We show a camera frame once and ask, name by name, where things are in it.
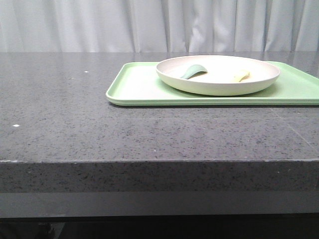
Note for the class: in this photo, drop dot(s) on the white round plate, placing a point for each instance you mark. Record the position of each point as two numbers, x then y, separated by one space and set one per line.
219 79

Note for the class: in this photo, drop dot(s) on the light green plastic tray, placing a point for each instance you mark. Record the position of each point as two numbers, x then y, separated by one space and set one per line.
137 84

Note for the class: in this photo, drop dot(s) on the pale green plastic spoon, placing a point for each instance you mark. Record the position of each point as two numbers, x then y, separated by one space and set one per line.
194 71

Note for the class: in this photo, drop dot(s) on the white pleated curtain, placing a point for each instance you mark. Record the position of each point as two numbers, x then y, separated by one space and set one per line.
158 25

